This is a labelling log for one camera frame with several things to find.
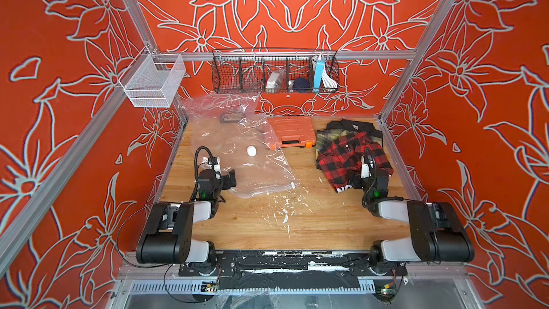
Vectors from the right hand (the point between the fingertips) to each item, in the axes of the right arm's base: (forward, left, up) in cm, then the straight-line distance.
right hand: (356, 168), depth 92 cm
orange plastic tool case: (+22, +27, -1) cm, 34 cm away
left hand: (-2, +59, 0) cm, 59 cm away
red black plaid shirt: (+4, +6, 0) cm, 7 cm away
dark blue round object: (+30, +24, +22) cm, 45 cm away
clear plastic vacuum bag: (+16, +56, +7) cm, 58 cm away
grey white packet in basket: (+28, +37, +26) cm, 53 cm away
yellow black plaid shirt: (+17, +12, +1) cm, 21 cm away
